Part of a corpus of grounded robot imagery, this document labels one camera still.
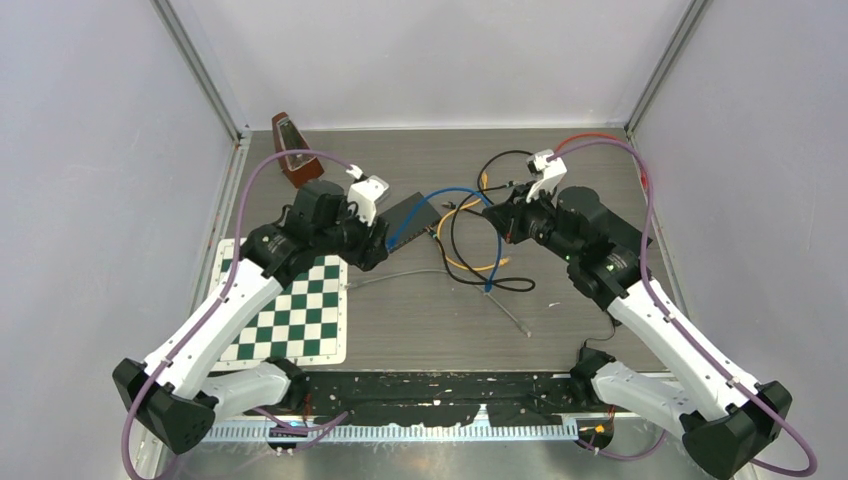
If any red ethernet cable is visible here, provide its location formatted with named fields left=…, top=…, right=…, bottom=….
left=553, top=132, right=649, bottom=193

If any long black ethernet cable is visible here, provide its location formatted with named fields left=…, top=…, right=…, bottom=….
left=430, top=201, right=537, bottom=294

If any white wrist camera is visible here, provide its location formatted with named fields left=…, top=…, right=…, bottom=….
left=346, top=164, right=390, bottom=226
left=525, top=149, right=567, bottom=203

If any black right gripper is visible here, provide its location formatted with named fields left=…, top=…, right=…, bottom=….
left=483, top=181, right=579, bottom=263

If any green white chessboard mat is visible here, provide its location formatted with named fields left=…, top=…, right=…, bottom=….
left=212, top=256, right=349, bottom=372

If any blue ethernet cable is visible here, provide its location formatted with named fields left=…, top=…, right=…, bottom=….
left=390, top=187, right=505, bottom=294

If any dark grey network switch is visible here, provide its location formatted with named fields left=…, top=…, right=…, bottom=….
left=381, top=192, right=441, bottom=254

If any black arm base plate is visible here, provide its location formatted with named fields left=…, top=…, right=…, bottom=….
left=294, top=371, right=625, bottom=427

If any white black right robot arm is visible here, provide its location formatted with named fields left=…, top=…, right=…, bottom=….
left=482, top=185, right=792, bottom=479

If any short black ethernet cable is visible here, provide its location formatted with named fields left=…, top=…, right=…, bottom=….
left=476, top=150, right=537, bottom=200

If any yellow ethernet cable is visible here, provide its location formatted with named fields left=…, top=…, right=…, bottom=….
left=435, top=172, right=511, bottom=273

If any black blue network switch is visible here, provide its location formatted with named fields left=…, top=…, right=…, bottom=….
left=622, top=220, right=643, bottom=251

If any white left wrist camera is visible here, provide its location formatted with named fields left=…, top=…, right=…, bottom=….
left=346, top=164, right=390, bottom=226

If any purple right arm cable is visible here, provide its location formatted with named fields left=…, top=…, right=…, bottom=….
left=546, top=137, right=819, bottom=478

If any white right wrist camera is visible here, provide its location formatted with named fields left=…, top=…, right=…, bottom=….
left=525, top=149, right=567, bottom=203

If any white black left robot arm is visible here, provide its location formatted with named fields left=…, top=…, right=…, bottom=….
left=112, top=176, right=389, bottom=455

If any brown wooden metronome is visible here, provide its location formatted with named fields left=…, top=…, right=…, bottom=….
left=270, top=111, right=326, bottom=190

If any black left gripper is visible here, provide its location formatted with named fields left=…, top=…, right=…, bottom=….
left=314, top=196, right=389, bottom=270

